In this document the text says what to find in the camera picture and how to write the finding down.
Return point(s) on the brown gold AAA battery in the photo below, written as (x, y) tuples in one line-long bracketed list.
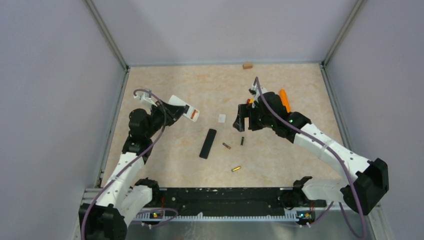
[(226, 145)]

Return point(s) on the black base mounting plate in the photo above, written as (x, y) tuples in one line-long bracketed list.
[(232, 201)]

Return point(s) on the gold green AAA battery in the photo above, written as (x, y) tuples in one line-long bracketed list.
[(235, 168)]

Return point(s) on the black remote control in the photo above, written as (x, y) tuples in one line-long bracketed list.
[(208, 142)]

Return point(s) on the orange toy carrot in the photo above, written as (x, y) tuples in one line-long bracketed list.
[(284, 99)]

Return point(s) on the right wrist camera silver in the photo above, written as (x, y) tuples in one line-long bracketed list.
[(255, 90)]

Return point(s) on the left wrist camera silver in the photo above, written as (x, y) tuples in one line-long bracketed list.
[(146, 98)]

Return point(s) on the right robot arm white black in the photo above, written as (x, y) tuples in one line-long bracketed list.
[(364, 182)]

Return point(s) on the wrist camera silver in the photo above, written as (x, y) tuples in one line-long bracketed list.
[(255, 90), (146, 98)]

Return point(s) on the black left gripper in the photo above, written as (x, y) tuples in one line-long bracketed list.
[(173, 112)]

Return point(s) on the white remote control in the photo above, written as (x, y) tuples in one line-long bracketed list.
[(190, 112)]

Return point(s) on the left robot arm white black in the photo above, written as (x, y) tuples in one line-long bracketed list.
[(112, 210)]

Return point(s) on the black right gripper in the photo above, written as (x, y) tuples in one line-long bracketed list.
[(244, 110)]

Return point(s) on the small wooden block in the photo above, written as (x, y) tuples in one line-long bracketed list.
[(247, 65)]

